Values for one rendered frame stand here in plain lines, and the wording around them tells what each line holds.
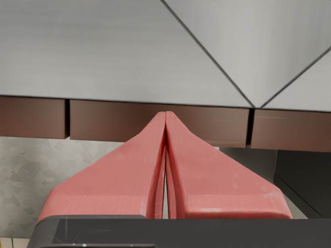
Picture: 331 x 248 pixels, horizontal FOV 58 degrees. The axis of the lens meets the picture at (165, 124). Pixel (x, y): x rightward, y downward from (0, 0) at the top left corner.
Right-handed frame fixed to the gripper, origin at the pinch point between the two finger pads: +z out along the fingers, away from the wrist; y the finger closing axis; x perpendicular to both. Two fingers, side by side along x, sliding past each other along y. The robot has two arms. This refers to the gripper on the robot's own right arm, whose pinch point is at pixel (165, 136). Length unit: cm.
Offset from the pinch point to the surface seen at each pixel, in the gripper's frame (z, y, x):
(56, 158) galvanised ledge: 23.8, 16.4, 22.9
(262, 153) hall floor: 77, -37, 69
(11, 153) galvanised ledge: 24.1, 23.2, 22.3
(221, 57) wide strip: 13.9, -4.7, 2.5
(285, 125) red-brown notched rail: 14.0, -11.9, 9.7
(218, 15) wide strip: 15.4, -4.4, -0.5
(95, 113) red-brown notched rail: 14.5, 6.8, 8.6
